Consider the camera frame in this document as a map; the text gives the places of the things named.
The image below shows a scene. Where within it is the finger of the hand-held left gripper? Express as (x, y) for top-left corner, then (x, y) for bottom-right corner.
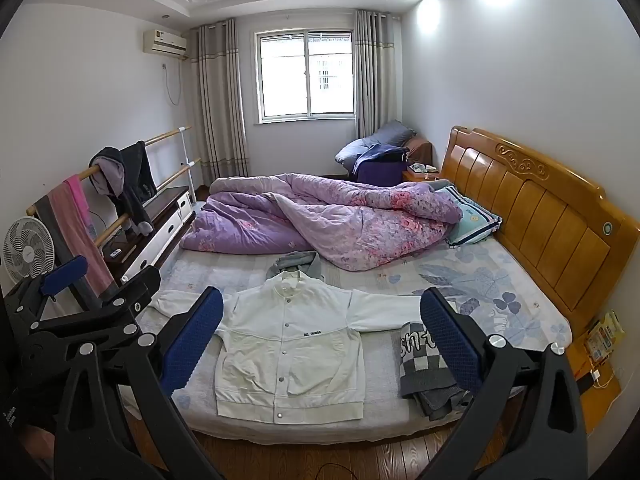
(30, 265), (163, 356)
(4, 256), (89, 335)

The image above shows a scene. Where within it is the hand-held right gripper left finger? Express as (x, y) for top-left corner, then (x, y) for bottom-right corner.
(52, 286), (226, 480)

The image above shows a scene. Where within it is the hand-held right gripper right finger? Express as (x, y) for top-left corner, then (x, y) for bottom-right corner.
(419, 286), (589, 480)

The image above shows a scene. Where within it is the white button-up jacket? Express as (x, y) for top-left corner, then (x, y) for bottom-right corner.
(148, 269), (436, 421)

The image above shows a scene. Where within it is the grey checkered sweater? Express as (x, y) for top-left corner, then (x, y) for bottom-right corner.
(398, 321), (473, 422)

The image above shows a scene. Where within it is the white standing fan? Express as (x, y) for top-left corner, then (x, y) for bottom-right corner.
(2, 216), (56, 286)

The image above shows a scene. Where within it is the pink and grey towel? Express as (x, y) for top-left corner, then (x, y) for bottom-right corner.
(34, 175), (118, 296)

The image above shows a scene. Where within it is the bed with floral sheet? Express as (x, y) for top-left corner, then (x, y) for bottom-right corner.
(117, 180), (573, 446)

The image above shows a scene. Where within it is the white and dark cabinet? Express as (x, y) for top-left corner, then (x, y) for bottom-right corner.
(100, 185), (197, 283)

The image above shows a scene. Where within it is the dark jacket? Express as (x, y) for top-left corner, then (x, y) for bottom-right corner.
(89, 141), (158, 236)

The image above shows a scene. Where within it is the lilac garment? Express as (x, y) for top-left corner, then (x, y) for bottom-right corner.
(94, 157), (125, 197)

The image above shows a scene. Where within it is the blue patterned pillow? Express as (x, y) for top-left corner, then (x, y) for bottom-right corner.
(442, 185), (503, 248)

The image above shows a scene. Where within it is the grey hoodie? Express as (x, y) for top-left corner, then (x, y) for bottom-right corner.
(265, 251), (325, 282)

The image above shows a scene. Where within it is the wooden bar rack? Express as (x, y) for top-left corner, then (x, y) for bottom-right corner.
(26, 126), (202, 251)

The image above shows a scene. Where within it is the orange wooden nightstand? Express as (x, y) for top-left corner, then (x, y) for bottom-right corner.
(567, 332), (622, 436)

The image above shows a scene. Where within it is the yellow packet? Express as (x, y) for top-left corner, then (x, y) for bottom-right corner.
(586, 310), (626, 362)

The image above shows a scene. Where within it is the wooden headboard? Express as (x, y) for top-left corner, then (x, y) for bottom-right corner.
(440, 126), (628, 326)

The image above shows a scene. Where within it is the purple floral quilt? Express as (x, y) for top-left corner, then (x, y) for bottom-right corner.
(179, 172), (464, 272)

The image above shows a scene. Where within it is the dark purple cloth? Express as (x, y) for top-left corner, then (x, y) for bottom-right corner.
(352, 144), (407, 186)

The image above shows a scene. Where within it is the brown armchair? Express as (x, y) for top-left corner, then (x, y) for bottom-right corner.
(404, 134), (434, 167)

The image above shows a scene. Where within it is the grey beige curtain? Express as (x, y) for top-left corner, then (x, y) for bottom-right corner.
(192, 19), (249, 181)
(352, 9), (401, 183)

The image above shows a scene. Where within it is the pile of pillows on chair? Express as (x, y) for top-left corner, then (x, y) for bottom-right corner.
(336, 120), (417, 167)

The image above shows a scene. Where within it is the white air conditioner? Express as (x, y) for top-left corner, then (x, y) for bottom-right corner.
(142, 29), (190, 60)

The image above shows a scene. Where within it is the window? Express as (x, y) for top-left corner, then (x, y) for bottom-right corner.
(253, 30), (357, 125)

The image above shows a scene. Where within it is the air conditioner power cord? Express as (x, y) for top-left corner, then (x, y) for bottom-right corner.
(162, 63), (182, 107)

